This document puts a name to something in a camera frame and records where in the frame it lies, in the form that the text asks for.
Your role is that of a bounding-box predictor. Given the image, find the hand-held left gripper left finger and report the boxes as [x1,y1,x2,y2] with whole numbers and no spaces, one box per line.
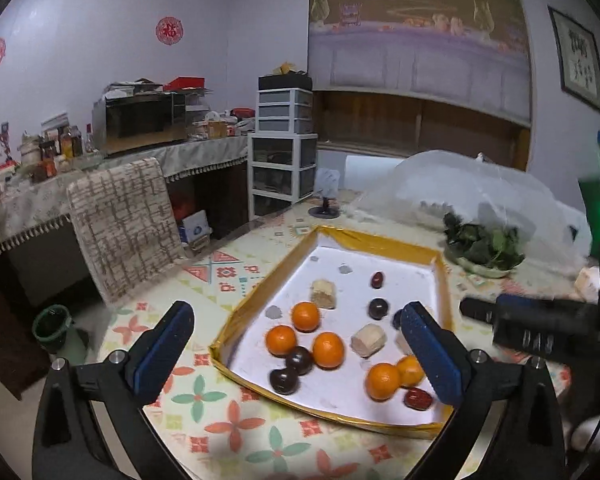
[31,300,196,480]

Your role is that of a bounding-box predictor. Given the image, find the bowl of green vegetables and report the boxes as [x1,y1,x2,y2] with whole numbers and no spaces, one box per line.
[442,212,526,270]

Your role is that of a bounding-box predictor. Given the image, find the small grey drawer unit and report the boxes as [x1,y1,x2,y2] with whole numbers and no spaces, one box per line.
[257,87,314,136]

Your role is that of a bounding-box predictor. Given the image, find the large white drawer unit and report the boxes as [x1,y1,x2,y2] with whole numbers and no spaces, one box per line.
[247,132,319,217]

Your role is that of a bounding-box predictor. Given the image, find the small desk fan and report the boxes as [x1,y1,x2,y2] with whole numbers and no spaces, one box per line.
[309,167,342,219]

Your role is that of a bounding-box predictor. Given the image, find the person's right hand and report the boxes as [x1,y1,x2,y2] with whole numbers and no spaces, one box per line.
[571,405,600,453]

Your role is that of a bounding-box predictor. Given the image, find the landscape wall painting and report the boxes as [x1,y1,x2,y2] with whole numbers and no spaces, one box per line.
[307,0,533,128]

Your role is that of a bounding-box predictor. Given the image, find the white plate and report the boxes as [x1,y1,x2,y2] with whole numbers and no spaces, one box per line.
[445,252,518,279]

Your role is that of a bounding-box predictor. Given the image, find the orange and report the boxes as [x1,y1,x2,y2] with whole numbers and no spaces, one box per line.
[291,301,322,333]
[396,355,426,388]
[265,325,298,358]
[365,362,402,402]
[311,331,346,370]

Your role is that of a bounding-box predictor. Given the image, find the framed picture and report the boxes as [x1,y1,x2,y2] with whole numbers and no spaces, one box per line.
[547,5,600,115]

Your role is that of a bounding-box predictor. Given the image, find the yellow cardboard tray box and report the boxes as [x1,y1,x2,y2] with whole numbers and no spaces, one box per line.
[208,225,455,441]

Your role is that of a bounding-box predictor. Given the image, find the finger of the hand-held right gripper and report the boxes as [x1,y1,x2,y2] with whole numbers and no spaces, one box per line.
[497,294,598,318]
[459,296,503,325]

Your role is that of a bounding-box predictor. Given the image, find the mesh food cover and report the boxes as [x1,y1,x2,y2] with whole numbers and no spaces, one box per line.
[347,149,593,281]

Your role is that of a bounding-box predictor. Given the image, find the red flat box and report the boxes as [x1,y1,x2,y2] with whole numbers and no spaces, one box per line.
[162,76,207,92]

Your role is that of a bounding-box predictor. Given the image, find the black box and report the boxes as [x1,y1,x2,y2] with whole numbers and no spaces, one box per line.
[258,74,313,92]

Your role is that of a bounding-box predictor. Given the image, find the wooden wall panel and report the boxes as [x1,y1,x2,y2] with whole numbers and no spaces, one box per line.
[312,89,532,171]

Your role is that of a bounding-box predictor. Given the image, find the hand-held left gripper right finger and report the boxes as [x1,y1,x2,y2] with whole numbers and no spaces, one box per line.
[400,301,566,480]

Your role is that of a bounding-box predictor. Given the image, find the chair with patterned cover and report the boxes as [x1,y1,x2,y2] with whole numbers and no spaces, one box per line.
[66,156,187,304]

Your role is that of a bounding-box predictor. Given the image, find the patterned tablecloth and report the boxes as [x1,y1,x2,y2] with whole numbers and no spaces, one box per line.
[65,187,600,480]

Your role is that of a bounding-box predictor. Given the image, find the microwave oven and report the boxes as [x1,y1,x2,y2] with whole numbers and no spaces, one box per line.
[91,92,188,157]

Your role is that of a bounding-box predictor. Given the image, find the lace-trimmed counter cloth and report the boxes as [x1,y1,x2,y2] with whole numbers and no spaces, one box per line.
[0,135,251,263]

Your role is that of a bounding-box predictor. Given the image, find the cluster of condiment bottles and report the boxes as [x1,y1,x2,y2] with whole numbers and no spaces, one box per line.
[17,122,98,183]

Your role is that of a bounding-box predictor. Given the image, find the green trash bin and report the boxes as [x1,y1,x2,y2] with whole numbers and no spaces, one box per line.
[31,304,74,354]

